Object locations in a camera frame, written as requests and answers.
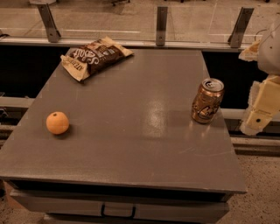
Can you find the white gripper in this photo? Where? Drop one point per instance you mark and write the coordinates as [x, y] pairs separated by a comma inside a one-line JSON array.
[[270, 53]]

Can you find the orange soda can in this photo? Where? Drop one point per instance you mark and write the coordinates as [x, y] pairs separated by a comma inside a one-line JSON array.
[[207, 100]]

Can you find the brown chip bag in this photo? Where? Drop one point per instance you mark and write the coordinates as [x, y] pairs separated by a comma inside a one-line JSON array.
[[94, 57]]

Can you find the grey drawer cabinet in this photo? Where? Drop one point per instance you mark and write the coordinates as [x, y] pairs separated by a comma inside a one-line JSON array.
[[131, 140]]

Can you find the orange fruit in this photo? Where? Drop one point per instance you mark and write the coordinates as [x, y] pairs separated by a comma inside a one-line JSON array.
[[57, 123]]

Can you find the right metal railing bracket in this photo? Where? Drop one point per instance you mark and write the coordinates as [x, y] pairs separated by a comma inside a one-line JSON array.
[[241, 24]]

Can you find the black drawer handle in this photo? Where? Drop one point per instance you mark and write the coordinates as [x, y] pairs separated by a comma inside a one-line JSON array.
[[118, 210]]

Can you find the left metal railing bracket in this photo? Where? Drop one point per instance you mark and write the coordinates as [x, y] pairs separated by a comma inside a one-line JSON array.
[[52, 33]]

